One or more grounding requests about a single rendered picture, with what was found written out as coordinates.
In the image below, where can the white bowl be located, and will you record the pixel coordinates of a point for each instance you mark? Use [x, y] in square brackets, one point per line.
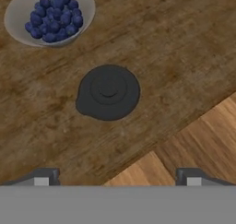
[18, 12]

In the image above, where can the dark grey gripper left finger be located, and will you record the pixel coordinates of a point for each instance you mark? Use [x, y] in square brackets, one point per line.
[46, 174]

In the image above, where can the pile of blueberries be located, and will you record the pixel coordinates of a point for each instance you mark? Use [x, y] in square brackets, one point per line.
[54, 17]

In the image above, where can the dark grey blender lid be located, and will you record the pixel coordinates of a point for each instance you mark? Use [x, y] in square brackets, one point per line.
[108, 92]

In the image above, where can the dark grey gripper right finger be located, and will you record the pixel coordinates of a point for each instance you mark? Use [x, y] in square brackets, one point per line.
[190, 174]

